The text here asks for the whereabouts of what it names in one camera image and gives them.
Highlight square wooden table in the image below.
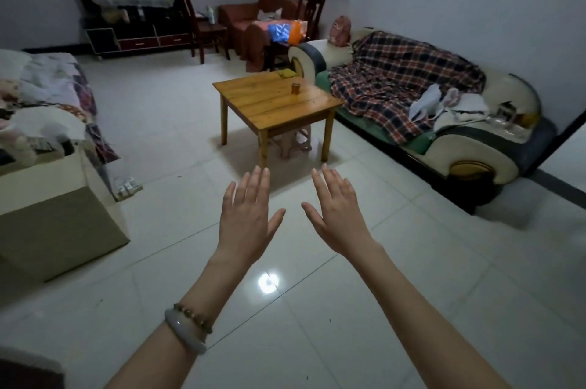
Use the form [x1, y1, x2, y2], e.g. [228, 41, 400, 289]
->
[212, 70, 346, 169]

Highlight white power strip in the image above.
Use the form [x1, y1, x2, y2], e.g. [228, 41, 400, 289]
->
[114, 177, 143, 201]

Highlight small table with brown cloth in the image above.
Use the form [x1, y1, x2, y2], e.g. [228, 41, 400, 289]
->
[244, 19, 313, 74]

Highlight pink backpack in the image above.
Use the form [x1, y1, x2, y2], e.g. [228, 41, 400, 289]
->
[330, 15, 352, 47]

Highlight person's left forearm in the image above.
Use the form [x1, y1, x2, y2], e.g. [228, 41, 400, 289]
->
[104, 255, 251, 389]

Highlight cream and black sofa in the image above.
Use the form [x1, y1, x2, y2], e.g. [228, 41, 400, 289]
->
[288, 27, 559, 215]

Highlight bed with beige base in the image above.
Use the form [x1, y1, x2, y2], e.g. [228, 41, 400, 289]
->
[0, 49, 143, 285]

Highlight white clothing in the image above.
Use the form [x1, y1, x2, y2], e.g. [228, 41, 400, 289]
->
[408, 84, 490, 133]

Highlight floral quilt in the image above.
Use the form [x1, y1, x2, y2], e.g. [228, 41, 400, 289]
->
[0, 49, 122, 166]

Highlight brown armchair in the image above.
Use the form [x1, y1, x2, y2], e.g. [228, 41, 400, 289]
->
[217, 0, 303, 56]

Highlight dark wooden chair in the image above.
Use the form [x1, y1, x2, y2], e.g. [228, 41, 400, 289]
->
[176, 0, 232, 65]
[298, 0, 328, 42]

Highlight blue plastic bag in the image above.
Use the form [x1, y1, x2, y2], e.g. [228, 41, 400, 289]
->
[268, 23, 293, 44]

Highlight person's right forearm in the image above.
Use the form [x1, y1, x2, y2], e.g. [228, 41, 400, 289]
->
[352, 243, 511, 389]

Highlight brown beaded bracelet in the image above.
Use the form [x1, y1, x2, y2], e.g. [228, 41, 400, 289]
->
[173, 303, 213, 335]

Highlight person's right hand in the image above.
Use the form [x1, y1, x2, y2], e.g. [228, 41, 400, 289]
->
[301, 163, 383, 261]

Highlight person's left hand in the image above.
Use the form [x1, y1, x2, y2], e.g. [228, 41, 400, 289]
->
[213, 166, 287, 268]

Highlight dark television cabinet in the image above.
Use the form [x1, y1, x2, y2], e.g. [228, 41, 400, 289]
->
[57, 0, 194, 60]

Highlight small pale stool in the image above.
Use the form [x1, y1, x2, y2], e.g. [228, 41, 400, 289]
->
[274, 124, 313, 159]

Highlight pale jade bangle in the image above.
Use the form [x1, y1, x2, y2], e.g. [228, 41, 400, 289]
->
[164, 308, 208, 355]

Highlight plaid blanket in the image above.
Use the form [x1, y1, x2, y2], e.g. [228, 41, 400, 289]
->
[329, 31, 487, 146]

